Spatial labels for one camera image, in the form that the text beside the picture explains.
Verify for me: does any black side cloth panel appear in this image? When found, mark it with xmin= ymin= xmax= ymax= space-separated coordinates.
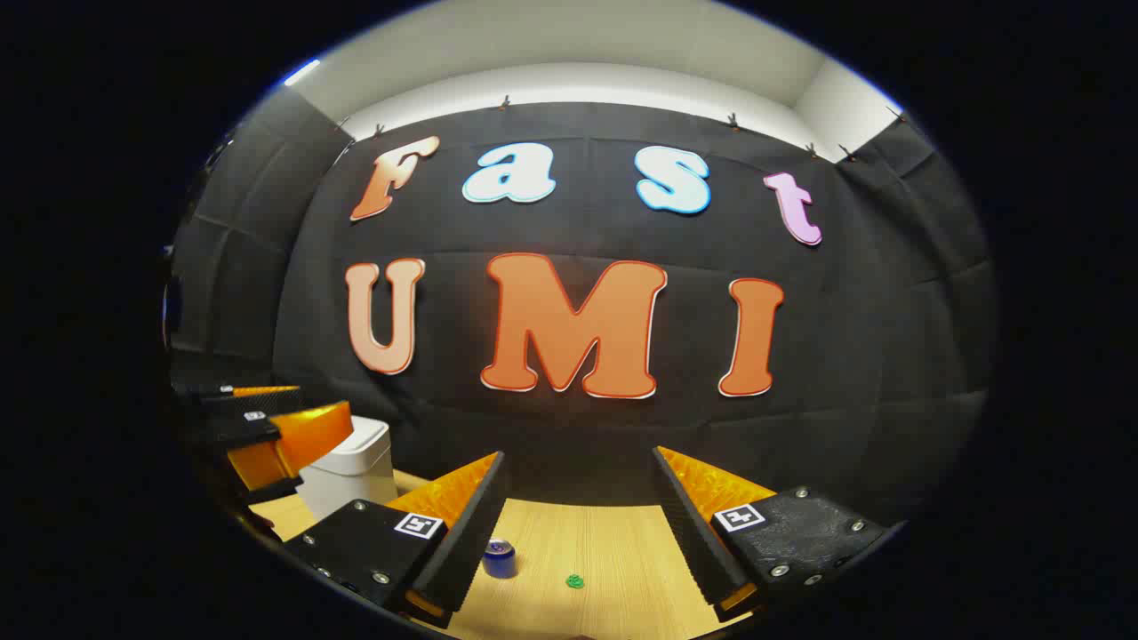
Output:
xmin=167 ymin=86 xmax=355 ymax=392
xmin=836 ymin=116 xmax=998 ymax=525

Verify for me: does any white desktop garbage bin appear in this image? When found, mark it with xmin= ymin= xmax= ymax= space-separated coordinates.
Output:
xmin=298 ymin=415 xmax=398 ymax=521

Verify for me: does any black backdrop cloth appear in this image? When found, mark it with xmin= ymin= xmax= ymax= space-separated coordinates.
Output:
xmin=271 ymin=100 xmax=899 ymax=525

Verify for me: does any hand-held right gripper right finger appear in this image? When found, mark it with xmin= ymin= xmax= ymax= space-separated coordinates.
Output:
xmin=652 ymin=444 xmax=908 ymax=623

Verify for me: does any wooden desktop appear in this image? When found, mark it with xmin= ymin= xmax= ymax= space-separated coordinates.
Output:
xmin=249 ymin=468 xmax=757 ymax=640

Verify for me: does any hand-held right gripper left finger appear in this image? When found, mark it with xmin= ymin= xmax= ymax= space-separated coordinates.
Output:
xmin=283 ymin=450 xmax=509 ymax=630

